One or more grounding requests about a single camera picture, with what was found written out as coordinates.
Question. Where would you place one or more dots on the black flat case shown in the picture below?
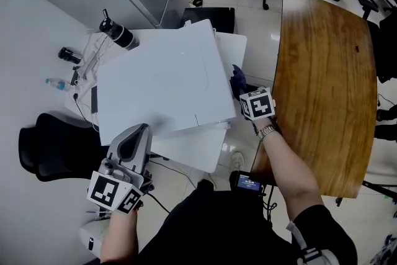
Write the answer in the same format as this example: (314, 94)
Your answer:
(207, 20)

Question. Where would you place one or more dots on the small black flask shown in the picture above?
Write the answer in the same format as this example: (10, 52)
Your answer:
(69, 55)

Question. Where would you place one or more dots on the brown wooden table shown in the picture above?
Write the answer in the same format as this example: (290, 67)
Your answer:
(325, 87)

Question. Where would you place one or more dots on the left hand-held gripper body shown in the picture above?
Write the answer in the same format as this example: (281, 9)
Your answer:
(104, 190)

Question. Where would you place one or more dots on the clear water bottle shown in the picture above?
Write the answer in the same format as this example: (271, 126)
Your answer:
(59, 84)

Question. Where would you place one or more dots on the black screen device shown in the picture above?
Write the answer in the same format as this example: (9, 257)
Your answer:
(248, 184)

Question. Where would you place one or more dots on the small black phone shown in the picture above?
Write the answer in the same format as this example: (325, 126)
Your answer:
(74, 77)

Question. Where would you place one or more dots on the white appliance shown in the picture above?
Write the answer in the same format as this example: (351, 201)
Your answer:
(93, 239)

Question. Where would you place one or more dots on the person's left forearm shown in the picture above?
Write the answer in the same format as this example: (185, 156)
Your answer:
(119, 236)

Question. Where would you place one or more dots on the silver wristwatch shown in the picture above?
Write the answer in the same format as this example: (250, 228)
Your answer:
(267, 132)

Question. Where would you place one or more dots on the large white board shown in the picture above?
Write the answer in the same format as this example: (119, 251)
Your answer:
(161, 77)

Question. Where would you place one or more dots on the person's black clothing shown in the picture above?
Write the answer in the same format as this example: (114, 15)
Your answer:
(217, 226)

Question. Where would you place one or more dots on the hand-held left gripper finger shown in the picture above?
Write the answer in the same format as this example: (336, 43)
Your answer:
(114, 149)
(149, 146)

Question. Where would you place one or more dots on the white power strip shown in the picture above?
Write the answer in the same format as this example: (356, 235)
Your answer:
(83, 82)

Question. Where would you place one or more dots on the white shoe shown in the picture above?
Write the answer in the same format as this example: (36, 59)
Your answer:
(238, 159)

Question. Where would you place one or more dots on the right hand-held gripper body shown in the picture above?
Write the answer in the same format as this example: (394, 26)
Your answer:
(259, 105)

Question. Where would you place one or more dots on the black metal stand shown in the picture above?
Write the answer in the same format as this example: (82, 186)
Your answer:
(378, 187)

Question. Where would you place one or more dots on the black mesh office chair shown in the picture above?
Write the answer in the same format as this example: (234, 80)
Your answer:
(56, 149)

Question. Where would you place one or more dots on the black white-banded bottle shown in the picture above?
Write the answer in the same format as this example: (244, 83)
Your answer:
(122, 35)

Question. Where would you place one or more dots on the grey cloth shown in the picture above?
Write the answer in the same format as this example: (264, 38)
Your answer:
(239, 77)

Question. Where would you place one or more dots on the person's right forearm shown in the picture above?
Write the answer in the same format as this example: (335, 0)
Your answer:
(291, 170)

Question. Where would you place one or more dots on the black smartphone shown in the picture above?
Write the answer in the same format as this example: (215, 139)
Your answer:
(94, 99)

